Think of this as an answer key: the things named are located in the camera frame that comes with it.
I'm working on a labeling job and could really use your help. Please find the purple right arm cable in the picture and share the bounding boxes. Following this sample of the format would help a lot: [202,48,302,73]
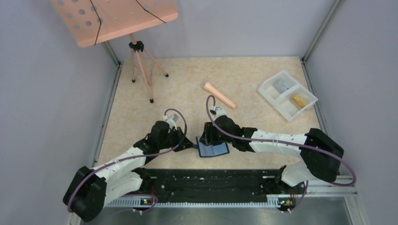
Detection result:
[206,95,357,213]

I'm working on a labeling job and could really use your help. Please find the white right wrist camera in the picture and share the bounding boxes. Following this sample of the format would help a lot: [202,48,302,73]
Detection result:
[210,106,226,120]

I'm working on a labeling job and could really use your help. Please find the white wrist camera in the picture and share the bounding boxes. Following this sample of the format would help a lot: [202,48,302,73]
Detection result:
[163,114,179,129]
[210,106,226,120]

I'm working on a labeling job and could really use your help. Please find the pink music stand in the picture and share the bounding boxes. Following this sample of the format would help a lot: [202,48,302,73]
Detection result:
[51,0,178,103]

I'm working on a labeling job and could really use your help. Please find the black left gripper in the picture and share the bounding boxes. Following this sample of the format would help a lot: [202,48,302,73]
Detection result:
[158,126,195,152]

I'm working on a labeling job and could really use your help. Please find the silver card in tray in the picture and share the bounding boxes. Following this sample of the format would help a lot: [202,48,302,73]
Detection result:
[273,79,292,94]

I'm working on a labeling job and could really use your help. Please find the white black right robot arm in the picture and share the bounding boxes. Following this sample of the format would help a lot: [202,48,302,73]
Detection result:
[198,115,344,193]

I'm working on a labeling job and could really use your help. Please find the blue card holder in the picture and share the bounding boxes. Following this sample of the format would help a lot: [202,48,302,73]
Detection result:
[196,137,230,158]

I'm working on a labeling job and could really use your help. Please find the white plastic divided tray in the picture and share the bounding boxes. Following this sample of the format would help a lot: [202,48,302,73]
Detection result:
[257,70,318,122]

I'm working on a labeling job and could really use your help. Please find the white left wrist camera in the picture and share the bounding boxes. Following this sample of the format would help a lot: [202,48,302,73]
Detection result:
[163,114,179,129]

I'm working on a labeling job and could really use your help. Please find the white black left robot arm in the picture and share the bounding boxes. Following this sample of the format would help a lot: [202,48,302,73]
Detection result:
[62,121,194,222]

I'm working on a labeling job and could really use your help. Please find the pink tapered stick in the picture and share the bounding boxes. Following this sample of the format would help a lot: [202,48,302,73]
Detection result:
[203,82,237,109]

